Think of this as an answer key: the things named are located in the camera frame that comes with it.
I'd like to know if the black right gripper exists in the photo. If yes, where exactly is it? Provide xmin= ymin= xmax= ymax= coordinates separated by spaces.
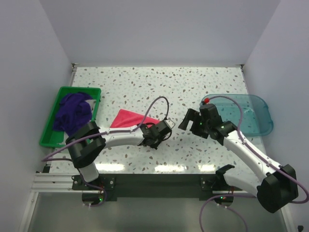
xmin=179 ymin=108 xmax=211 ymax=139

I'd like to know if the pink towel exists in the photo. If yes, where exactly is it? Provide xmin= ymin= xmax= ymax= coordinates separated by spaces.
xmin=110 ymin=108 xmax=160 ymax=129

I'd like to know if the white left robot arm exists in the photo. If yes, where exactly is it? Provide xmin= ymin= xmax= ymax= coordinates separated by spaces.
xmin=65 ymin=119 xmax=175 ymax=190

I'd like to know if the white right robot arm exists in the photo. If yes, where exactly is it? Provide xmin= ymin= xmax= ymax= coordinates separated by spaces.
xmin=178 ymin=104 xmax=298 ymax=213

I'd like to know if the teal transparent plastic tray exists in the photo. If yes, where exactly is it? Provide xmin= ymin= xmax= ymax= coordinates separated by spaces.
xmin=200 ymin=94 xmax=274 ymax=137

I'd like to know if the grey white towel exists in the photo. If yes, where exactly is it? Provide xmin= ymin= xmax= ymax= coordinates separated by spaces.
xmin=86 ymin=99 xmax=100 ymax=116

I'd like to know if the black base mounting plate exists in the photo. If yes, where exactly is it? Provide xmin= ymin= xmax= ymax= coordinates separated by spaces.
xmin=71 ymin=174 xmax=232 ymax=202

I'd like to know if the purple towel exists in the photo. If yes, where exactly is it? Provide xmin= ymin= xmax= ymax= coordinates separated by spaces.
xmin=53 ymin=92 xmax=92 ymax=136

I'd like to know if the green plastic bin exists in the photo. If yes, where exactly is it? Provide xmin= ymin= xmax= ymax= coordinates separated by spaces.
xmin=39 ymin=87 xmax=101 ymax=148

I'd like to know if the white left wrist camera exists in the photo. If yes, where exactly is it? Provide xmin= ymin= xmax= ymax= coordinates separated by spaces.
xmin=166 ymin=119 xmax=175 ymax=129

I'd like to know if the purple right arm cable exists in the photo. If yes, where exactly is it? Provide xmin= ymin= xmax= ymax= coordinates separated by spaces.
xmin=198 ymin=95 xmax=309 ymax=232

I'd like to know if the aluminium frame rail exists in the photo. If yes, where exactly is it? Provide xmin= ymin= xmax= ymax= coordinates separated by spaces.
xmin=30 ymin=160 xmax=79 ymax=193

